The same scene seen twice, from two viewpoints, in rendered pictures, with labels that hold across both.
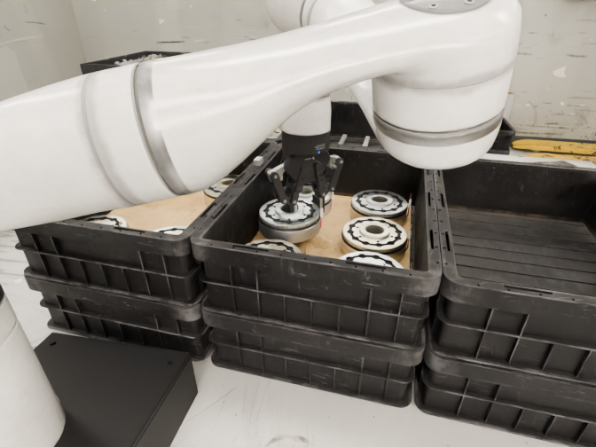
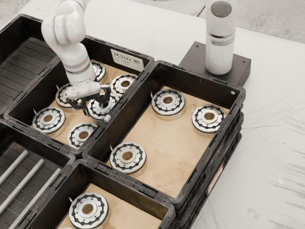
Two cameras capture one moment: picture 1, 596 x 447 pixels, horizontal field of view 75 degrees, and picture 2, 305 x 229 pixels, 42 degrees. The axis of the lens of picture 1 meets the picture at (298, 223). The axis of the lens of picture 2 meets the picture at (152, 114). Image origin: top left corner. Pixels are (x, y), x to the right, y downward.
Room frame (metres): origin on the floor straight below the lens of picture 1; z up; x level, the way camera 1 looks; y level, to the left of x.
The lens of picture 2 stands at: (1.23, 0.50, 1.78)
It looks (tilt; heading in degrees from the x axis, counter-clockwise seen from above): 51 degrees down; 206
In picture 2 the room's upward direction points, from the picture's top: 12 degrees counter-clockwise
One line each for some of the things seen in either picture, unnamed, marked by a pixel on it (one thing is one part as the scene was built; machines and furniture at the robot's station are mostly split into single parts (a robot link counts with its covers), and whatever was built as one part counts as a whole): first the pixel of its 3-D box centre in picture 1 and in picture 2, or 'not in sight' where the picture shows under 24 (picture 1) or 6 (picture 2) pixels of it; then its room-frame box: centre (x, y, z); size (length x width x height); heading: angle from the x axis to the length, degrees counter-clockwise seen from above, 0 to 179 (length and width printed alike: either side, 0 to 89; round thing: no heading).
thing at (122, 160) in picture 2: (229, 183); (127, 156); (0.72, 0.14, 0.86); 0.05 x 0.05 x 0.01
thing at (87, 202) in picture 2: not in sight; (87, 209); (0.89, 0.09, 0.86); 0.05 x 0.05 x 0.01
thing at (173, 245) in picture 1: (164, 176); (166, 124); (0.63, 0.23, 0.92); 0.40 x 0.30 x 0.02; 165
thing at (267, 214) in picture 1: (289, 212); (104, 105); (0.57, 0.01, 0.88); 0.10 x 0.10 x 0.01
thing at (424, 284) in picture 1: (334, 195); (81, 89); (0.55, -0.06, 0.92); 0.40 x 0.30 x 0.02; 165
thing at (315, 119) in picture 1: (300, 105); (80, 74); (0.60, 0.00, 1.05); 0.11 x 0.09 x 0.06; 30
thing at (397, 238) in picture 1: (374, 233); (71, 94); (0.53, -0.12, 0.86); 0.10 x 0.10 x 0.01
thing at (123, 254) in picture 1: (169, 202); (168, 134); (0.63, 0.23, 0.87); 0.40 x 0.30 x 0.11; 165
